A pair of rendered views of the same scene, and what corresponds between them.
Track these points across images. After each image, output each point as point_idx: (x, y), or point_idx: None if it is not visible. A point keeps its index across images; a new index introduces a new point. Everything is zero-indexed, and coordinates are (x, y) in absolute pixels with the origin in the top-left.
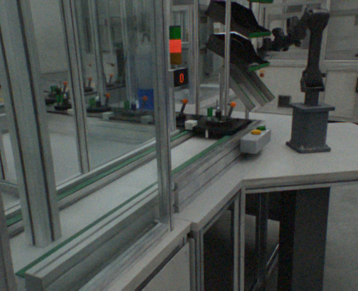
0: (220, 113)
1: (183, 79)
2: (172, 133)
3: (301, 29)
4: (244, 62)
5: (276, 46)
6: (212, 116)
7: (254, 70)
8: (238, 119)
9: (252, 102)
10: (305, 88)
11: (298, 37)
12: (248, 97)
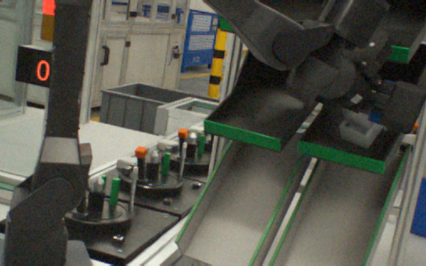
0: (90, 196)
1: (50, 77)
2: (22, 180)
3: (221, 16)
4: (281, 119)
5: None
6: (109, 202)
7: (245, 143)
8: (113, 240)
9: (182, 227)
10: (14, 187)
11: (255, 52)
12: (191, 210)
